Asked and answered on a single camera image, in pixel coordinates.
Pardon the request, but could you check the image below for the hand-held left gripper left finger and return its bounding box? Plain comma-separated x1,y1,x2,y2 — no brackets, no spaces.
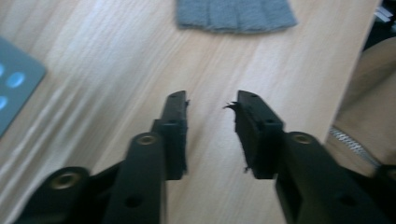
102,90,189,224

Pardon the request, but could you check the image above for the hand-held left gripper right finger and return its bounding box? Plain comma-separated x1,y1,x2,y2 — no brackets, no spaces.
223,90,390,224

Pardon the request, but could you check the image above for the grey sock with pink cuff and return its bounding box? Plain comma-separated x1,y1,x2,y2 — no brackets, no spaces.
177,0,299,35

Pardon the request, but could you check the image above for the light blue perforated plastic basket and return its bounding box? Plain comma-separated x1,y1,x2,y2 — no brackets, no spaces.
0,36,48,138

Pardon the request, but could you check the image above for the dark object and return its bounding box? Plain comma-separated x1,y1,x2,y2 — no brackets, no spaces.
361,0,396,51

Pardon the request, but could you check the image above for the braided silver cable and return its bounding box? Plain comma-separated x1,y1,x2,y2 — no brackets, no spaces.
328,125,383,170

